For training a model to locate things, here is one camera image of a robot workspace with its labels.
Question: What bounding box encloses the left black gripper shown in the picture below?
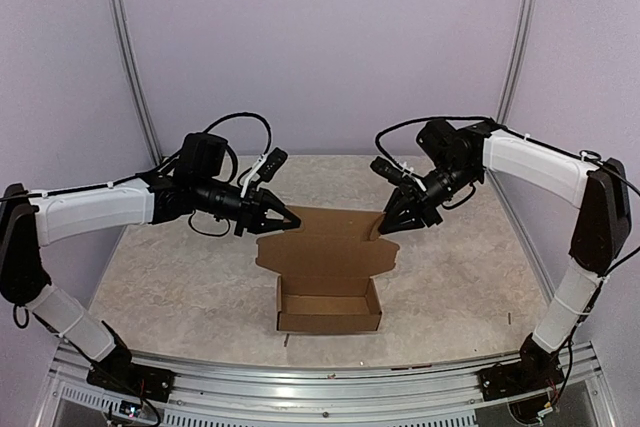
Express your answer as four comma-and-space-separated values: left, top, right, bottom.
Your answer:
193, 175, 301, 236

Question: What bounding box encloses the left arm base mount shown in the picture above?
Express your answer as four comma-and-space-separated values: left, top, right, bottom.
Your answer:
87, 364, 175, 403

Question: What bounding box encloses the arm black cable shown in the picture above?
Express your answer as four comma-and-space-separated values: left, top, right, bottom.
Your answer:
0, 114, 274, 236
374, 116, 640, 268

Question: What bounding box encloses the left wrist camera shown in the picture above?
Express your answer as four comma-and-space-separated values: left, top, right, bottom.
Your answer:
237, 147, 288, 198

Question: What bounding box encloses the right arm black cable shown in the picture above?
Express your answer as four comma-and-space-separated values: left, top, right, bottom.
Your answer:
374, 116, 640, 268

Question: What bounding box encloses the front aluminium rail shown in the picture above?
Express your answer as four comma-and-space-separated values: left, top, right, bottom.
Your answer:
27, 343, 621, 426

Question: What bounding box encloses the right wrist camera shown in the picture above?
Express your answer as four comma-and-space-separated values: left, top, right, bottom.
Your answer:
370, 156, 426, 193

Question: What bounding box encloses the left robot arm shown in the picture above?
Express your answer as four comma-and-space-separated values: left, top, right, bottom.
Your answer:
1, 132, 301, 392

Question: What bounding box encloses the aluminium frame post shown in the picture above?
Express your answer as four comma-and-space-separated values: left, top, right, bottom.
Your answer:
108, 0, 162, 165
496, 0, 536, 123

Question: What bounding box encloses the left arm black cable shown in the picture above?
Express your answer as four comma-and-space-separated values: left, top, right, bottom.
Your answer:
0, 114, 274, 236

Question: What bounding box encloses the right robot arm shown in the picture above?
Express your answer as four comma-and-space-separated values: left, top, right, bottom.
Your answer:
370, 116, 635, 391

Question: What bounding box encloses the left aluminium frame post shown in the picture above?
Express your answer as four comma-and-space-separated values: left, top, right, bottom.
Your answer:
108, 0, 162, 165

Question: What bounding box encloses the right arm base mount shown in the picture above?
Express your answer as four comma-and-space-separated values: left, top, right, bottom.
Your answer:
477, 361, 564, 401

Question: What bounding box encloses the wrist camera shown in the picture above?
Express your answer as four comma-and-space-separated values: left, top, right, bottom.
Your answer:
370, 156, 426, 193
237, 147, 288, 198

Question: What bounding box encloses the right aluminium frame post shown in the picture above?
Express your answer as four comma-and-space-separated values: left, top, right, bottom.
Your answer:
496, 0, 536, 123

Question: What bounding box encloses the brown cardboard box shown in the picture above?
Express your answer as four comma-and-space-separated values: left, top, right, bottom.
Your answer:
255, 206, 399, 335

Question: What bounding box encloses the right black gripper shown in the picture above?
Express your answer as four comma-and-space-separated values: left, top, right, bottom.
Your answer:
376, 158, 480, 234

